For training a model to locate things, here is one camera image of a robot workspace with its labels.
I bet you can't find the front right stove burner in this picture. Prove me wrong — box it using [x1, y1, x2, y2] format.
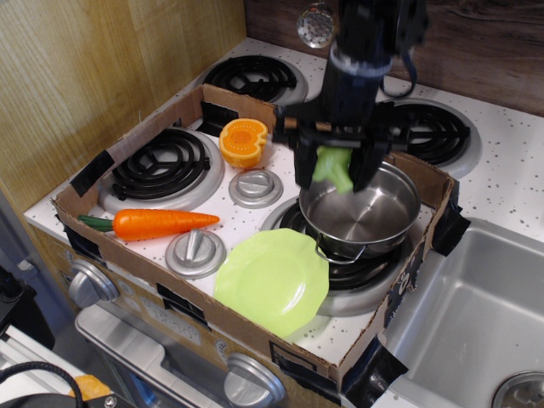
[259, 193, 416, 318]

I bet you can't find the light green plastic plate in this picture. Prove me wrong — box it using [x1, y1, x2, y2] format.
[213, 229, 329, 338]

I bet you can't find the silver stove knob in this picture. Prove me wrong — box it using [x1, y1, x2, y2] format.
[229, 169, 283, 209]
[165, 229, 226, 280]

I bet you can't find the silver middle stove knob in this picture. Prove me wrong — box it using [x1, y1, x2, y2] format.
[229, 169, 283, 209]

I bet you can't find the stove burner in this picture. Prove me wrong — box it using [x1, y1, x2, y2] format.
[259, 193, 416, 318]
[197, 55, 309, 105]
[378, 98, 483, 179]
[99, 127, 224, 214]

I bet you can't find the silver sink drain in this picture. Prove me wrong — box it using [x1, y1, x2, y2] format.
[490, 371, 543, 408]

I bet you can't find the yellow sponge piece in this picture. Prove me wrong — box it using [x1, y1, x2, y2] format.
[75, 374, 111, 401]

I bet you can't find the grey toy sink basin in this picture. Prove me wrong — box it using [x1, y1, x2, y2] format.
[377, 219, 543, 407]

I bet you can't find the green toy broccoli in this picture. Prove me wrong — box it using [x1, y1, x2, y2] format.
[312, 146, 354, 194]

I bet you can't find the stainless steel pot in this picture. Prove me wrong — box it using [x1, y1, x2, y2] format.
[298, 162, 422, 264]

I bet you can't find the brown cardboard fence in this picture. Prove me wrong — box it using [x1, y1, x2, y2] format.
[54, 85, 468, 407]

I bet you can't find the back right stove burner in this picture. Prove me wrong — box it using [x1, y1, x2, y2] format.
[378, 98, 483, 179]

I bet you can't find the black cable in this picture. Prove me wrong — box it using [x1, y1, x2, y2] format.
[0, 360, 84, 408]

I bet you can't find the orange toy half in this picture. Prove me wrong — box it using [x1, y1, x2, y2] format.
[219, 118, 269, 168]

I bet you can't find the silver oven knob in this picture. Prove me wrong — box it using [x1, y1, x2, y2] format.
[224, 353, 286, 408]
[68, 259, 119, 309]

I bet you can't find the silver front stove knob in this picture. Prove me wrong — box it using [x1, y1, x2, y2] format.
[165, 229, 226, 280]

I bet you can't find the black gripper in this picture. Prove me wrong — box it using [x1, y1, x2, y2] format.
[273, 63, 409, 192]

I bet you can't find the silver left oven knob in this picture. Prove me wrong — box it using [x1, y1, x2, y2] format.
[68, 259, 119, 309]

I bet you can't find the orange toy carrot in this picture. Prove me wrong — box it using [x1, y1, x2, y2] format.
[77, 209, 220, 241]

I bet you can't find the hanging silver strainer ladle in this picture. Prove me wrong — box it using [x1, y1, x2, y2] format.
[297, 1, 337, 49]

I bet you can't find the front left stove burner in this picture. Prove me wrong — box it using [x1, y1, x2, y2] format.
[99, 127, 224, 214]

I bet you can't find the silver right oven knob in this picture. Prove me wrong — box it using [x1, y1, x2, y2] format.
[224, 353, 286, 408]

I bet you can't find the back left stove burner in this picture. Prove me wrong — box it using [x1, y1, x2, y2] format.
[197, 55, 309, 105]

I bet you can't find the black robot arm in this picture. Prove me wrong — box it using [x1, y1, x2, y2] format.
[273, 1, 429, 192]

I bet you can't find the silver oven door handle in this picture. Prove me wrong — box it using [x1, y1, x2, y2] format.
[76, 306, 180, 394]

